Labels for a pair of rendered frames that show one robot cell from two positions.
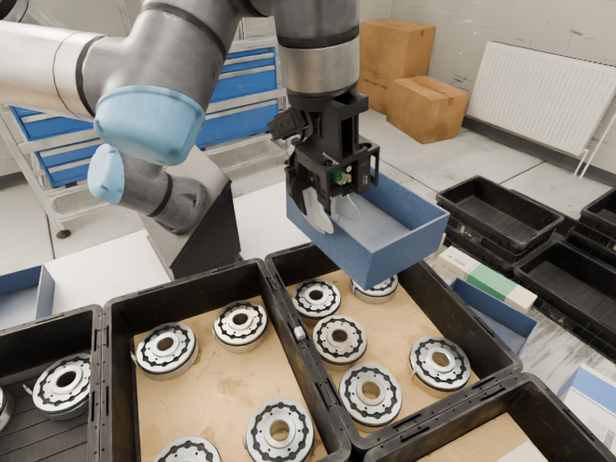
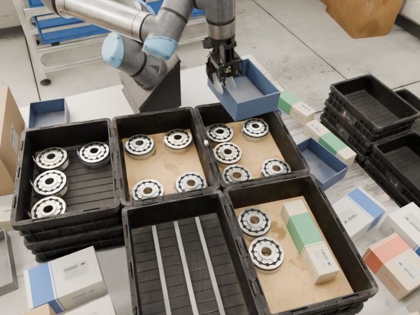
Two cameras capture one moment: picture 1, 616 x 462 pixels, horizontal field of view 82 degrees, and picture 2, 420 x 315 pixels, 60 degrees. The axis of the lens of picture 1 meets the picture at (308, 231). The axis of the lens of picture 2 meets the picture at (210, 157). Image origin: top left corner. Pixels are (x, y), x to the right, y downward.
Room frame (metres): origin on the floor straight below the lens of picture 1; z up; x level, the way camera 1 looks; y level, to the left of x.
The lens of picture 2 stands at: (-0.52, -0.11, 1.80)
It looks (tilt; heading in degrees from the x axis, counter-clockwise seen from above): 47 degrees down; 7
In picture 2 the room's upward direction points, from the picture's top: 3 degrees clockwise
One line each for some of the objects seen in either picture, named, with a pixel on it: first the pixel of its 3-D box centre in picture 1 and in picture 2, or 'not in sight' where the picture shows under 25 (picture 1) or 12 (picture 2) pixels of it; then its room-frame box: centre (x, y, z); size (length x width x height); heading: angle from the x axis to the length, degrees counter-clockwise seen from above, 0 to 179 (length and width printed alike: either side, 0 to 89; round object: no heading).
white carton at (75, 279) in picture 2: not in sight; (66, 282); (-0.12, 0.35, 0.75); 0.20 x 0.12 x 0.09; 124
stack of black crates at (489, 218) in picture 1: (480, 246); (360, 129); (1.18, -0.77, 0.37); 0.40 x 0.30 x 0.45; 34
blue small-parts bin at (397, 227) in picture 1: (360, 214); (242, 88); (0.44, -0.08, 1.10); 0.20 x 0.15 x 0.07; 35
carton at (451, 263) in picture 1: (481, 281); (328, 143); (0.64, -0.46, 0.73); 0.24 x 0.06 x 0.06; 40
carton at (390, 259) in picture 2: not in sight; (396, 265); (0.11, -0.64, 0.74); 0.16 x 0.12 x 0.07; 37
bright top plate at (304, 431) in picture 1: (280, 432); (190, 184); (0.22, 0.04, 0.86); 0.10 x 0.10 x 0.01
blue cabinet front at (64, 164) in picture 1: (102, 127); (82, 0); (1.94, 1.18, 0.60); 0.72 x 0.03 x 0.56; 124
